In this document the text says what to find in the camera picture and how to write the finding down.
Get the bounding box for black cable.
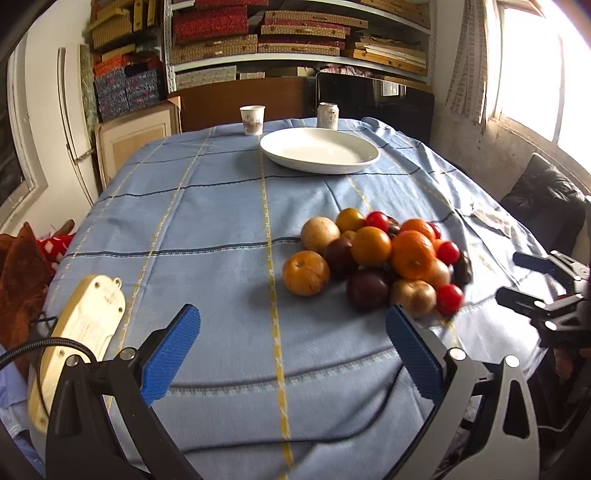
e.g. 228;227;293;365
0;337;98;370

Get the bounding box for red cherry tomato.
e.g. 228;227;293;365
436;284;464;316

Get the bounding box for white drink can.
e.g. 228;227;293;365
317;102;339;131

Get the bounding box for framed wooden panel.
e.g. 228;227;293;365
95;100;181;189

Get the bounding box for white metal shelf unit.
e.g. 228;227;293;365
162;1;435;92

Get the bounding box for dark purple plum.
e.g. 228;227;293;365
346;269;389;312

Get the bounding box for dark mangosteen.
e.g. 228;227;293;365
453;251;473;289

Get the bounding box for tan round potato fruit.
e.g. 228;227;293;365
301;216;341;254

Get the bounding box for brown stuffed cushion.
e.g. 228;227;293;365
0;221;56;370

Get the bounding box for blue checked tablecloth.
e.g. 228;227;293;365
44;117;560;479

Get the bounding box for orange persimmon fruit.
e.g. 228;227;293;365
352;226;392;267

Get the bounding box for white paper cup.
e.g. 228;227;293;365
239;105;266;136

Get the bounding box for black leather chair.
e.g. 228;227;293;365
500;153;586;256

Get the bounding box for white power strip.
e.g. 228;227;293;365
27;275;126;435

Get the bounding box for brown wooden board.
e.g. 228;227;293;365
174;77;315;132

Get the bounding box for white oval plate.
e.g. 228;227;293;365
259;128;380;175

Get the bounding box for large orange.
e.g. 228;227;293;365
391;230;436;280

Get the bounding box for small yellow orange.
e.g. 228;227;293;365
335;208;365;233

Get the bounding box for large orange-yellow passion fruit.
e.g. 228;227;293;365
283;250;331;297

